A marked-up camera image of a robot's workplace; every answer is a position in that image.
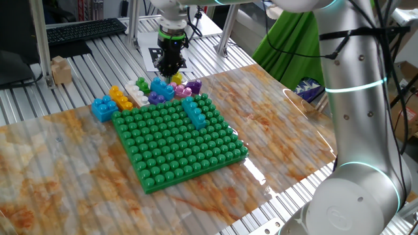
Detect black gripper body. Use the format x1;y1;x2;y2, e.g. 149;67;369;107
157;38;187;63

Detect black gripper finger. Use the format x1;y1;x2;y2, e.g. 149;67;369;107
153;58;171;79
170;58;187;78

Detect sky blue three-stud block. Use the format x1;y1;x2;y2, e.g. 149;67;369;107
150;76;176;101

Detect teal long block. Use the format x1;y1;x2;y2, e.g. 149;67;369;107
181;96;208;131

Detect printed marker tag paper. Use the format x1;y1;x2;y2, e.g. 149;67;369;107
137;31;194;72

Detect pink long block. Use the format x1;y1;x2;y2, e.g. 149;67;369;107
164;81;193;99

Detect dark purple sloped block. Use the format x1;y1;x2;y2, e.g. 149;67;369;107
185;79;203;95

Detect green two-stud block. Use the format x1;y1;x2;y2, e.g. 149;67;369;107
135;76;152;95

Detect white four-stud long block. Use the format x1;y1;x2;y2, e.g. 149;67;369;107
125;80;150;108

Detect orange-yellow four-stud long block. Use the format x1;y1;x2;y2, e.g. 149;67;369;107
108;85;134;112

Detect blue square four-stud block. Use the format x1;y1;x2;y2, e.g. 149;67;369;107
91;95;120;123

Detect green studded baseplate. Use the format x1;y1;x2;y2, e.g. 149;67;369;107
110;93;249;195

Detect black keyboard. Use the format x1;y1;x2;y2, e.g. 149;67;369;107
45;18;128;46

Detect wooden block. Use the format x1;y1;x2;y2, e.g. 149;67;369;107
50;55;72;86

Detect green cloth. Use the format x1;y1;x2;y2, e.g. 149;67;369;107
253;9;327;91

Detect blue patterned bag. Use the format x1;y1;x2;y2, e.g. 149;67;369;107
293;77;326;102

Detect marble pattern mat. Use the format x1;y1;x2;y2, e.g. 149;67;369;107
0;63;339;235

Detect black monitor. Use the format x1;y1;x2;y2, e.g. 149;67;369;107
0;0;45;89

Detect cardboard box red label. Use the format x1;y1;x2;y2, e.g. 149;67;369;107
390;94;418;140

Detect green flange ring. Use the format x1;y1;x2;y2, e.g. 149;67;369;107
157;28;188;41

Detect aluminium frame post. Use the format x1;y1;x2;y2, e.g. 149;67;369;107
29;0;56;89
125;0;142;49
214;3;242;58
315;93;330;114

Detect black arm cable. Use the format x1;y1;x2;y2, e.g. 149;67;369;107
261;0;412;154

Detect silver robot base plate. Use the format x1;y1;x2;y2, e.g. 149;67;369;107
248;217;285;235

